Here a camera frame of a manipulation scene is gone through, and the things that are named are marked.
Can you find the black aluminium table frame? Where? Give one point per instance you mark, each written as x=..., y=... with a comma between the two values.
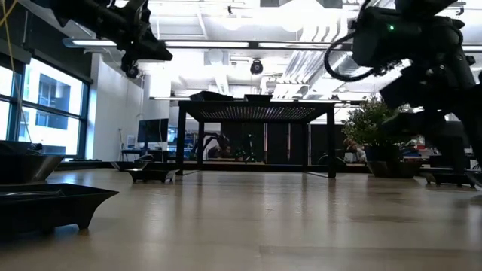
x=282, y=168

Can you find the green potted plant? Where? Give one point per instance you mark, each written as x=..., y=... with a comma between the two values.
x=365, y=124

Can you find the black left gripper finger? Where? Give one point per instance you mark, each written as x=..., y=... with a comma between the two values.
x=148, y=41
x=150, y=56

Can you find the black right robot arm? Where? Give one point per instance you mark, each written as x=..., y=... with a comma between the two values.
x=414, y=34

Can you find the black perforated metal riser shelf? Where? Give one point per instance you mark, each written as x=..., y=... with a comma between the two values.
x=256, y=107

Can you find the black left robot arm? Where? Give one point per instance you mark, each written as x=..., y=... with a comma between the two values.
x=83, y=15

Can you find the person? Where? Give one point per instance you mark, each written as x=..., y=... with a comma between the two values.
x=356, y=150
x=224, y=151

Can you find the left gripper black rod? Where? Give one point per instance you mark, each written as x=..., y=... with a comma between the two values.
x=129, y=59

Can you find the long ceiling light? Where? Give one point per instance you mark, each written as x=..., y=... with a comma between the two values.
x=207, y=44

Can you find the black small square mini plate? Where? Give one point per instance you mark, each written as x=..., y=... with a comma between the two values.
x=450, y=178
x=45, y=207
x=150, y=175
x=258, y=98

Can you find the black ceiling spotlight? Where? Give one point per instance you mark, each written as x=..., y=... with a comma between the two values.
x=132, y=72
x=257, y=67

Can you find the large window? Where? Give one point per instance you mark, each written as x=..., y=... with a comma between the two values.
x=52, y=94

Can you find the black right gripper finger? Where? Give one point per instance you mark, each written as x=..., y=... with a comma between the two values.
x=433, y=154
x=433, y=128

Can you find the black computer monitor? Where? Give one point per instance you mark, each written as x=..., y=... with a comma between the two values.
x=152, y=130

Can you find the black leaf-shaped mini plate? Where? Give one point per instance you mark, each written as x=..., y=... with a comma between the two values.
x=130, y=165

